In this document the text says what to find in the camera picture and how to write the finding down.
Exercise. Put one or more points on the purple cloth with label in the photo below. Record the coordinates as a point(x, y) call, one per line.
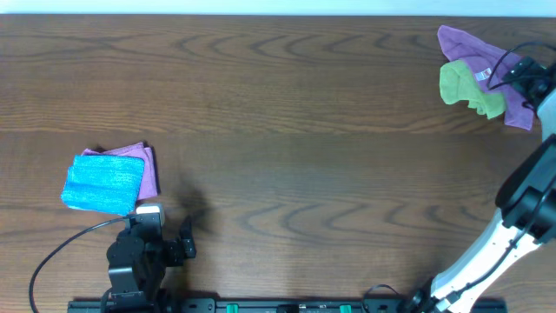
point(488, 64)

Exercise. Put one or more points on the folded purple cloth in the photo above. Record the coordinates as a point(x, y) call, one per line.
point(148, 187)

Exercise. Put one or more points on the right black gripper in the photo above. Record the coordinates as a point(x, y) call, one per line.
point(522, 80)

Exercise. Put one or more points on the green cloth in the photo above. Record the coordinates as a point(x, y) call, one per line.
point(457, 84)

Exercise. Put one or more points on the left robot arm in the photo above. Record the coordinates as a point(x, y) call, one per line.
point(138, 260)

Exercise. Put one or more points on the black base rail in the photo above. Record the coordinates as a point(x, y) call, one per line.
point(209, 305)

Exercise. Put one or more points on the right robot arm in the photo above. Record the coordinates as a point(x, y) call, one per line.
point(524, 219)

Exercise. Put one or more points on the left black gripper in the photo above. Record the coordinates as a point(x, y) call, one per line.
point(175, 252)

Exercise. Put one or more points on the folded blue cloth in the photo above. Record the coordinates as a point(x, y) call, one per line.
point(106, 184)

